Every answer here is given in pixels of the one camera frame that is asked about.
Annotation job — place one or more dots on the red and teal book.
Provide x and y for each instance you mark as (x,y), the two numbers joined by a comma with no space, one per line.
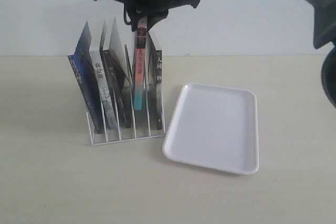
(139,67)

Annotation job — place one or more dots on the dark blue book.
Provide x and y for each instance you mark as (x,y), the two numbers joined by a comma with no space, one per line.
(81,65)

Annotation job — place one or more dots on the white wire book rack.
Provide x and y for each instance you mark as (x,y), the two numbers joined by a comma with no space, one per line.
(140,120)

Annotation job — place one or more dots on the grey marbled book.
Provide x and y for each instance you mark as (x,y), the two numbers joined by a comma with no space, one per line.
(95,51)

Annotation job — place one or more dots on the white plastic tray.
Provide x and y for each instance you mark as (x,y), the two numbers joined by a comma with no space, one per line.
(214,127)

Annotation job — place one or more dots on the black and white book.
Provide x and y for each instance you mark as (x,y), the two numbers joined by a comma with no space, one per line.
(154,78)

